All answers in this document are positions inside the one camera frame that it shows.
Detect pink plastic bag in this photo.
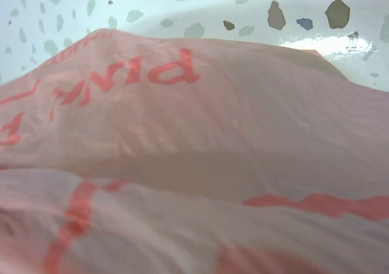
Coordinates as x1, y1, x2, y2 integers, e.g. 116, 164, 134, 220
1, 29, 388, 273

